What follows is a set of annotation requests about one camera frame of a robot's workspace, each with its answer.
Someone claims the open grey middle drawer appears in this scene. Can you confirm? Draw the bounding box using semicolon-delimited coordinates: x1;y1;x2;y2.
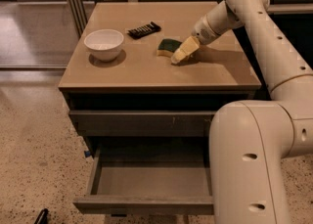
73;144;214;215

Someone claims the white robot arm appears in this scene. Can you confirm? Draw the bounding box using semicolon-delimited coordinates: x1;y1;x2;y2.
171;0;313;224

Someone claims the grey drawer cabinet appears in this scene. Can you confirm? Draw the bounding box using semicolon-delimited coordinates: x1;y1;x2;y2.
58;1;262;224

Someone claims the green and yellow sponge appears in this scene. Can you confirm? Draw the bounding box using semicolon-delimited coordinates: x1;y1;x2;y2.
156;38;182;57

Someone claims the white ceramic bowl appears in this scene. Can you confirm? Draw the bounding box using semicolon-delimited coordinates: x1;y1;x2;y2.
84;29;124;62

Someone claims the blue cabinet knob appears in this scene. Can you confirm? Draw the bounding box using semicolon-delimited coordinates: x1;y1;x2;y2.
84;151;91;157

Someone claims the grey top drawer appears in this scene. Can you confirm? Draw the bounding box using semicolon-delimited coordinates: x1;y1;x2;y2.
69;110;215;137

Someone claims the black object on floor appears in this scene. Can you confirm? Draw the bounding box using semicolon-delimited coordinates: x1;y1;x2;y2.
34;208;49;224

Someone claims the black snack bar wrapper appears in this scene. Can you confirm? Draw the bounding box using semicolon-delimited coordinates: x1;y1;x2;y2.
127;22;161;39

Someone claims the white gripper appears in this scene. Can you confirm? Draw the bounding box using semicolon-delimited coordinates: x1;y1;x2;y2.
171;1;244;65

